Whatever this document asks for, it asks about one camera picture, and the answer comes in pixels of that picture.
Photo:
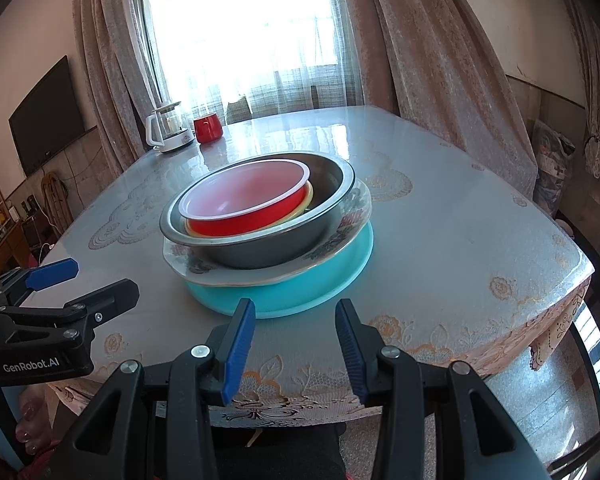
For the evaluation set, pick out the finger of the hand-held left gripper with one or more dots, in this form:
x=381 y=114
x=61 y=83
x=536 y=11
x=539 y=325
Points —
x=105 y=297
x=52 y=271

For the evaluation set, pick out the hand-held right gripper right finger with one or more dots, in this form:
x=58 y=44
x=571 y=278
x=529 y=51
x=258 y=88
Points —
x=350 y=350

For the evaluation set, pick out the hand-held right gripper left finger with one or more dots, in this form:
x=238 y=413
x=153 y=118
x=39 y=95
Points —
x=240 y=345

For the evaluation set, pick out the teal plastic plate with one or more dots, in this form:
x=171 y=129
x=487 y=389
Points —
x=280 y=302

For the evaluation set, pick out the white floral deep plate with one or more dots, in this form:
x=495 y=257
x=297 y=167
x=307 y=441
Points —
x=260 y=276

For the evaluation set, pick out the stainless steel bowl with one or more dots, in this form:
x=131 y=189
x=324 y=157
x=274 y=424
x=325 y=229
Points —
x=260 y=249

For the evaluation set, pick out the red plastic bowl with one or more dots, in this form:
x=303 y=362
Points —
x=240 y=195

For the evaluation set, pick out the yellow plastic bowl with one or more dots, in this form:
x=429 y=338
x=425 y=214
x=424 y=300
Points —
x=307 y=200

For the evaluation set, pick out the person's left hand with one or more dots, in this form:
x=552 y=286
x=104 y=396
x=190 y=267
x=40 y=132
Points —
x=30 y=420

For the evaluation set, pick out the wooden cabinet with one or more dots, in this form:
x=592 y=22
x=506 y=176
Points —
x=0 y=245

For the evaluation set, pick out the white glass kettle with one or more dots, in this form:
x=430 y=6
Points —
x=175 y=142

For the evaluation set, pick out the red mug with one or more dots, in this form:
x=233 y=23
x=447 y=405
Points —
x=209 y=130

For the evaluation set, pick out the beige patterned curtain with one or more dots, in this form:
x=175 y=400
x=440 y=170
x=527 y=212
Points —
x=110 y=60
x=430 y=60

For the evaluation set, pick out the grey chair back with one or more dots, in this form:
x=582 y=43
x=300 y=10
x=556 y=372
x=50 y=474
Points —
x=238 y=110

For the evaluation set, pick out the white sheer curtain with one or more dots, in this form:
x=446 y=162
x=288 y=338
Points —
x=280 y=85

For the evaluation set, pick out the printed fabric bag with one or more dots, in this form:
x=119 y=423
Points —
x=552 y=170

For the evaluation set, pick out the black wall television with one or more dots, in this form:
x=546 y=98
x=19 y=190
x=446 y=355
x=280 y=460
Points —
x=45 y=120

